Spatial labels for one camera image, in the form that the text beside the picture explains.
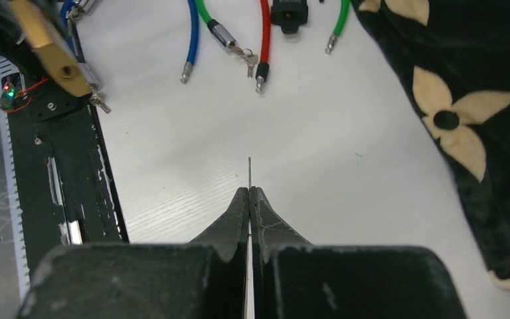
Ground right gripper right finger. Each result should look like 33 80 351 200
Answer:
250 187 466 318

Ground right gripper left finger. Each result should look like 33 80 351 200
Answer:
17 187 250 318

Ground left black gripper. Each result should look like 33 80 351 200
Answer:
0 1 49 76

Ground small brass padlock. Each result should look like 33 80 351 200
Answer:
7 1 112 114

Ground small silver keys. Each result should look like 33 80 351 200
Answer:
248 157 252 189

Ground black padlock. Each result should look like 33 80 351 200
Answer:
270 0 309 35

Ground black floral pillow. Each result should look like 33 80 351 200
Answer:
353 1 510 290

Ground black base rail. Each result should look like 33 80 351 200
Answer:
0 57 129 300

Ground blue cable lock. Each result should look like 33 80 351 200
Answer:
60 0 200 84

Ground red cable lock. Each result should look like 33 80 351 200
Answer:
256 0 272 94

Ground green cable lock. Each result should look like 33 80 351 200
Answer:
193 0 352 79

